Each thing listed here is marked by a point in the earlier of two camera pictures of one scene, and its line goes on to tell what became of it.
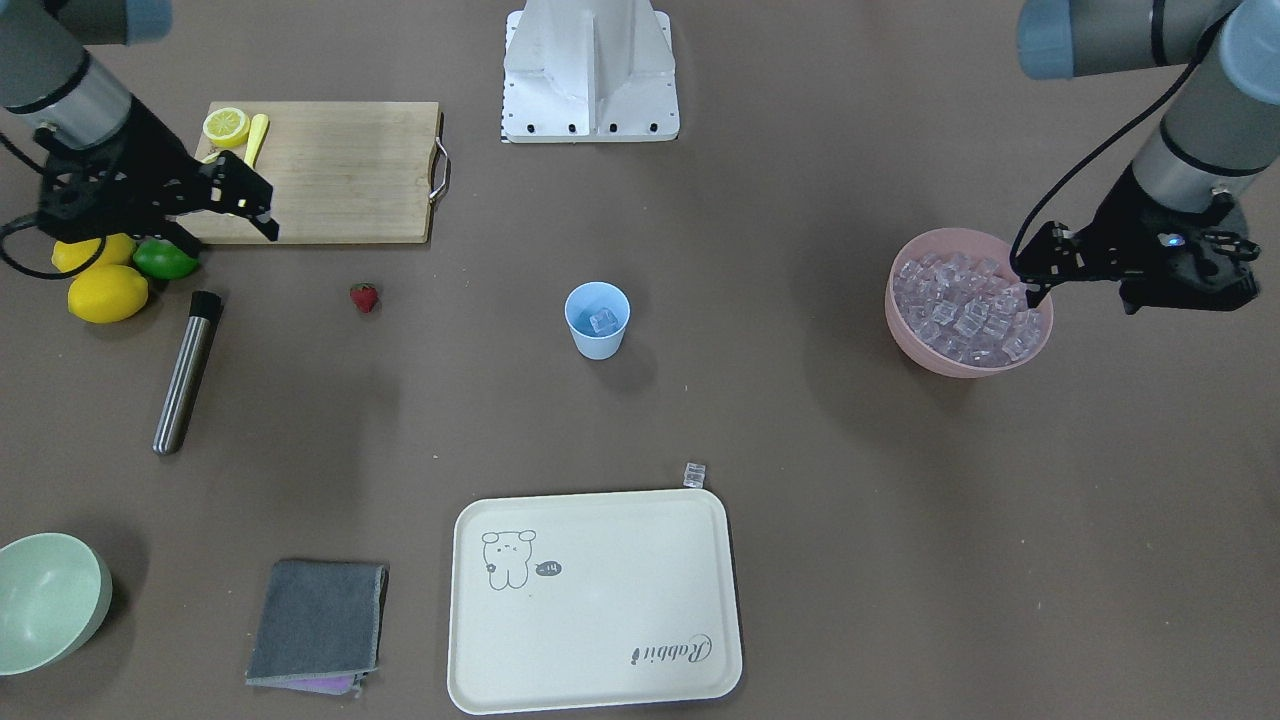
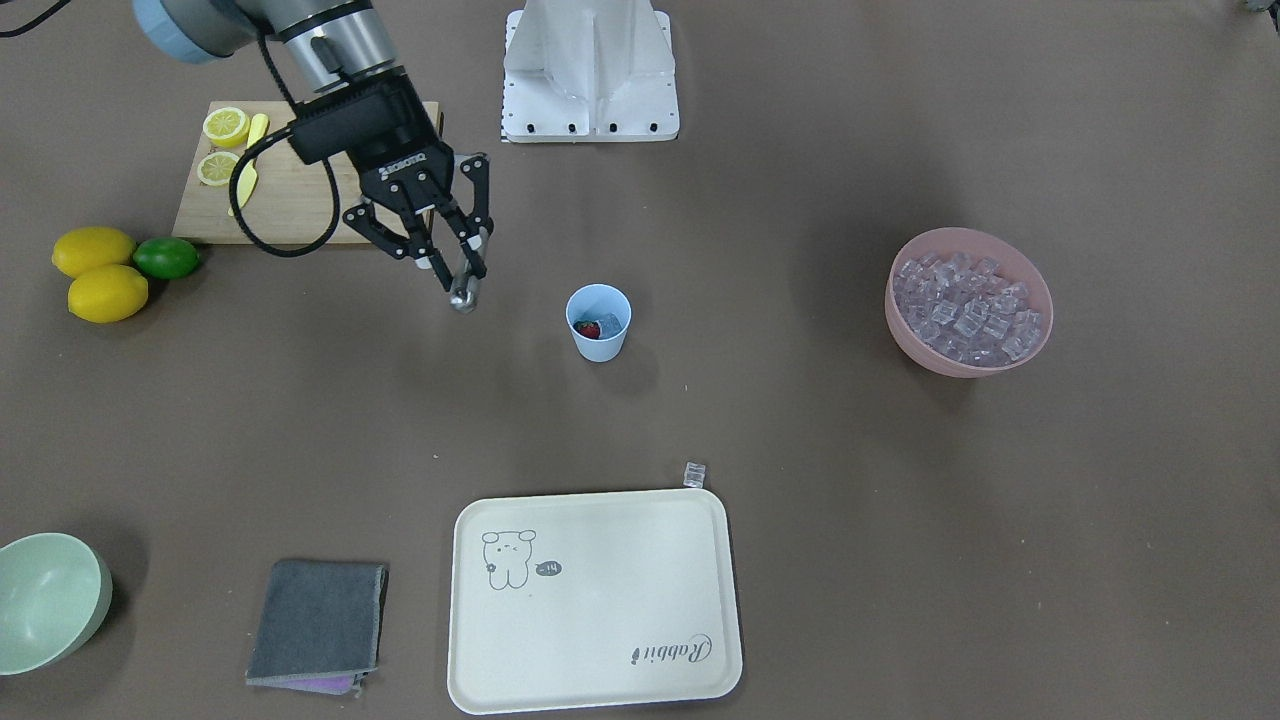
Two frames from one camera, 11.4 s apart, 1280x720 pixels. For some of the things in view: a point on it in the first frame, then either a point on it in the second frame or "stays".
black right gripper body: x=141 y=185 to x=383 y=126
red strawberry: x=364 y=295 to x=587 y=328
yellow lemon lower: x=107 y=293 stays
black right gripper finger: x=269 y=228 to x=417 y=247
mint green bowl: x=55 y=596 stays
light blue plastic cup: x=597 y=313 stays
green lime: x=159 y=259 stays
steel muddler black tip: x=204 y=315 to x=464 y=293
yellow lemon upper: x=118 y=249 stays
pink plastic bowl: x=955 y=305 stays
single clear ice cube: x=694 y=475 stays
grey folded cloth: x=319 y=627 stays
